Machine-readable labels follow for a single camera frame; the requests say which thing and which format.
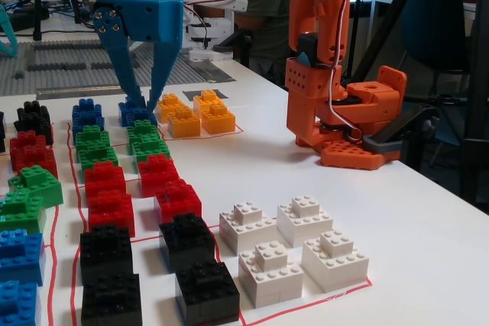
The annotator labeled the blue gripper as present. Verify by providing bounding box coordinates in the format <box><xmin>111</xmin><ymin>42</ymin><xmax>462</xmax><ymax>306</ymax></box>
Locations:
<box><xmin>92</xmin><ymin>0</ymin><xmax>185</xmax><ymax>114</ymax></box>

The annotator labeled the blue lego block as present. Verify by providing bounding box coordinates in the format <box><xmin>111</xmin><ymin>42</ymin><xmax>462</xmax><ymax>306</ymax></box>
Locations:
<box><xmin>118</xmin><ymin>108</ymin><xmax>159</xmax><ymax>127</ymax></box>
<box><xmin>72</xmin><ymin>114</ymin><xmax>106</xmax><ymax>136</ymax></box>
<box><xmin>72</xmin><ymin>97</ymin><xmax>105</xmax><ymax>118</ymax></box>
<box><xmin>118</xmin><ymin>95</ymin><xmax>154</xmax><ymax>113</ymax></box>
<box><xmin>0</xmin><ymin>228</ymin><xmax>45</xmax><ymax>287</ymax></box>
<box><xmin>0</xmin><ymin>279</ymin><xmax>41</xmax><ymax>326</ymax></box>

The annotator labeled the orange lego block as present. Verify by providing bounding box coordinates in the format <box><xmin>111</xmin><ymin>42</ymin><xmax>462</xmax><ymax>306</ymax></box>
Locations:
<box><xmin>167</xmin><ymin>106</ymin><xmax>202</xmax><ymax>139</ymax></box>
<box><xmin>156</xmin><ymin>92</ymin><xmax>190</xmax><ymax>123</ymax></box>
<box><xmin>200</xmin><ymin>103</ymin><xmax>237</xmax><ymax>135</ymax></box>
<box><xmin>193</xmin><ymin>89</ymin><xmax>226</xmax><ymax>115</ymax></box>

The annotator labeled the grey tape square marker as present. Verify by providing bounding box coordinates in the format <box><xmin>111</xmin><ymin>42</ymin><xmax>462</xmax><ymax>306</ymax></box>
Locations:
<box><xmin>182</xmin><ymin>89</ymin><xmax>227</xmax><ymax>102</ymax></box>

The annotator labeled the green lego block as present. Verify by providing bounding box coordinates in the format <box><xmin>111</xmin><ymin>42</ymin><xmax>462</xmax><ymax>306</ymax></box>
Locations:
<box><xmin>131</xmin><ymin>138</ymin><xmax>172</xmax><ymax>169</ymax></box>
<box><xmin>75</xmin><ymin>125</ymin><xmax>111</xmax><ymax>153</ymax></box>
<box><xmin>128</xmin><ymin>119</ymin><xmax>166</xmax><ymax>150</ymax></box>
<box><xmin>0</xmin><ymin>192</ymin><xmax>47</xmax><ymax>234</ymax></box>
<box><xmin>7</xmin><ymin>164</ymin><xmax>64</xmax><ymax>207</ymax></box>
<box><xmin>77</xmin><ymin>144</ymin><xmax>119</xmax><ymax>174</ymax></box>

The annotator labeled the red lego block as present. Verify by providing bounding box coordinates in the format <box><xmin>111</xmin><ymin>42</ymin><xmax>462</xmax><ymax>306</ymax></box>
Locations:
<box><xmin>83</xmin><ymin>161</ymin><xmax>127</xmax><ymax>199</ymax></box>
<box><xmin>154</xmin><ymin>179</ymin><xmax>202</xmax><ymax>224</ymax></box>
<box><xmin>86</xmin><ymin>188</ymin><xmax>137</xmax><ymax>239</ymax></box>
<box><xmin>11</xmin><ymin>144</ymin><xmax>59</xmax><ymax>180</ymax></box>
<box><xmin>9</xmin><ymin>130</ymin><xmax>49</xmax><ymax>159</ymax></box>
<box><xmin>137</xmin><ymin>153</ymin><xmax>180</xmax><ymax>197</ymax></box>

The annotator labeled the white lego block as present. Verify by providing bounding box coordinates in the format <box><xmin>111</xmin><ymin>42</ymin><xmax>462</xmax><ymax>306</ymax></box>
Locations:
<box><xmin>218</xmin><ymin>200</ymin><xmax>279</xmax><ymax>257</ymax></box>
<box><xmin>301</xmin><ymin>229</ymin><xmax>371</xmax><ymax>293</ymax></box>
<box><xmin>237</xmin><ymin>240</ymin><xmax>306</xmax><ymax>308</ymax></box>
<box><xmin>276</xmin><ymin>195</ymin><xmax>334</xmax><ymax>249</ymax></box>

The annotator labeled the grey lego baseplate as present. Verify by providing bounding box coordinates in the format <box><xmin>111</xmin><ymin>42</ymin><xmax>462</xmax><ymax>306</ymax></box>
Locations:
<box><xmin>0</xmin><ymin>37</ymin><xmax>215</xmax><ymax>97</ymax></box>

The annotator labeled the black power strip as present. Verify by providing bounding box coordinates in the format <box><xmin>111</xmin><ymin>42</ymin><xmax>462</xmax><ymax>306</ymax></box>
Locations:
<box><xmin>5</xmin><ymin>7</ymin><xmax>50</xmax><ymax>32</ymax></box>

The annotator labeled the teal robot gripper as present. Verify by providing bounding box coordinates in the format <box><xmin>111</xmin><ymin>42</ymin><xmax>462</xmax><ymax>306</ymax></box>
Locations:
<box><xmin>0</xmin><ymin>2</ymin><xmax>19</xmax><ymax>59</ymax></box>

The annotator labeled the person in green shirt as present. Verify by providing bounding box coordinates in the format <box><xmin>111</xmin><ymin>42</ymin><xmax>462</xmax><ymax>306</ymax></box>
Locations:
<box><xmin>194</xmin><ymin>0</ymin><xmax>297</xmax><ymax>86</ymax></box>

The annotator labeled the black grey table clamp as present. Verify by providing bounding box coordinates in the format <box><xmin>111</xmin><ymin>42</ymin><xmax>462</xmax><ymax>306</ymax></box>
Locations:
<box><xmin>361</xmin><ymin>104</ymin><xmax>439</xmax><ymax>161</ymax></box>

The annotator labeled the dark blue chair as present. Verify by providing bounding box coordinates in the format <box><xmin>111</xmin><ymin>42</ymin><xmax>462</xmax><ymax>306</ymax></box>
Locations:
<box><xmin>397</xmin><ymin>0</ymin><xmax>474</xmax><ymax>169</ymax></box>

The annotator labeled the black tripod stand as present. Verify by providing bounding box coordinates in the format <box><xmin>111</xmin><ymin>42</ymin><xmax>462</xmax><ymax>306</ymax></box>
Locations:
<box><xmin>345</xmin><ymin>0</ymin><xmax>489</xmax><ymax>207</ymax></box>

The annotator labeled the grey duct tape strip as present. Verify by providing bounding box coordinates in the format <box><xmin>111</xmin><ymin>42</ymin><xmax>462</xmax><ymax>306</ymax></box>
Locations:
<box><xmin>186</xmin><ymin>56</ymin><xmax>237</xmax><ymax>84</ymax></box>
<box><xmin>35</xmin><ymin>84</ymin><xmax>130</xmax><ymax>102</ymax></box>

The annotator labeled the long grey lego wall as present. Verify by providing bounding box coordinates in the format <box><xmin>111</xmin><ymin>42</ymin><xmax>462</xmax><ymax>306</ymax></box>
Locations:
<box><xmin>32</xmin><ymin>41</ymin><xmax>105</xmax><ymax>52</ymax></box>

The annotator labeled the grey L-shaped lego wall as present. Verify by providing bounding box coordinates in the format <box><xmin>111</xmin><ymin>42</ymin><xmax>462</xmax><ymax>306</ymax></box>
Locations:
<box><xmin>25</xmin><ymin>61</ymin><xmax>88</xmax><ymax>73</ymax></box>

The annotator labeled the red white black servo cable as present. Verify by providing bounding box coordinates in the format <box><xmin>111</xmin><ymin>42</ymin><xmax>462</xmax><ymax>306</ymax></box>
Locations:
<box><xmin>319</xmin><ymin>0</ymin><xmax>366</xmax><ymax>146</ymax></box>

